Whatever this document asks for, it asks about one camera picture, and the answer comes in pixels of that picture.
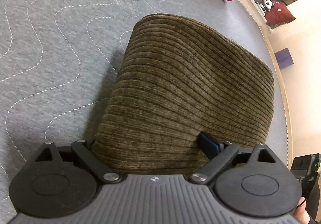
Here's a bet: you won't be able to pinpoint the brown corduroy pants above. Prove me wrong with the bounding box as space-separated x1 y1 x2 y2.
92 14 275 175

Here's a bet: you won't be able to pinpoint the right hand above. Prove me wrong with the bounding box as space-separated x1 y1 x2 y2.
294 203 311 224

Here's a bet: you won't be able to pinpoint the purple folded mat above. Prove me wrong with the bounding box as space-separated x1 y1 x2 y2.
275 48 294 70

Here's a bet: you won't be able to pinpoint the dark red cushion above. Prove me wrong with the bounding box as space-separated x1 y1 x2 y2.
265 0 296 29

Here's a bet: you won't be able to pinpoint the panda plush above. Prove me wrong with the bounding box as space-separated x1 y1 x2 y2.
260 0 273 12

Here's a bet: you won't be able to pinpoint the grey quilted mattress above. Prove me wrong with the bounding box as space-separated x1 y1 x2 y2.
1 0 274 223

